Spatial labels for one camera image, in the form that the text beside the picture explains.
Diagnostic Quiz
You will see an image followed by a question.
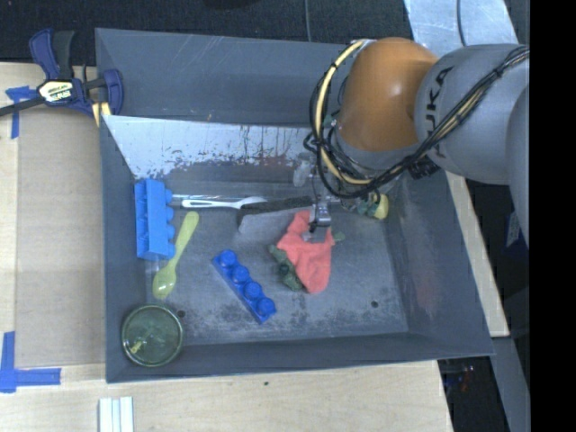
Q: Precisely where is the grey metal bin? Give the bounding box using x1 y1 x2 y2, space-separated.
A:
94 27 497 384

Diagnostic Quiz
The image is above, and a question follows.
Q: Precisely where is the black and grey flat tool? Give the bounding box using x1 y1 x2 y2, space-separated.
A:
237 195 315 236

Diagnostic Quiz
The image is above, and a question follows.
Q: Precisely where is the long blue four-stud brick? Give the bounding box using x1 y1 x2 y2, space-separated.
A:
211 248 278 326

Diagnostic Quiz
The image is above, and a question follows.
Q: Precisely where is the orange-red cloth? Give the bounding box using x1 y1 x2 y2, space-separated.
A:
275 210 337 295

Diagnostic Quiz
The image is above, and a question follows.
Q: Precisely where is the wide blue toy brick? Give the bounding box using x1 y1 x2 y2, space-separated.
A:
133 178 177 261

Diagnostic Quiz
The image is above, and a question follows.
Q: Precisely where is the yellow-green plastic spoon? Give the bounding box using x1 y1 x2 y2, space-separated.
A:
151 210 201 302

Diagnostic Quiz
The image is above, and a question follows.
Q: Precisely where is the white plastic fork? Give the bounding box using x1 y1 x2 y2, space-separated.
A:
180 195 269 212

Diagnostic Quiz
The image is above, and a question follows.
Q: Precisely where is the green camouflage toy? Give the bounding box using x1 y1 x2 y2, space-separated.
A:
268 230 347 293

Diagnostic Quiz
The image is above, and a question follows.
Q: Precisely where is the green clear round lid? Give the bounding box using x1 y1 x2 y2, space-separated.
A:
120 303 185 369

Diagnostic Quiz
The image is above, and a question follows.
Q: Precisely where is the yellow round toy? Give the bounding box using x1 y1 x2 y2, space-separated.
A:
372 193 391 221

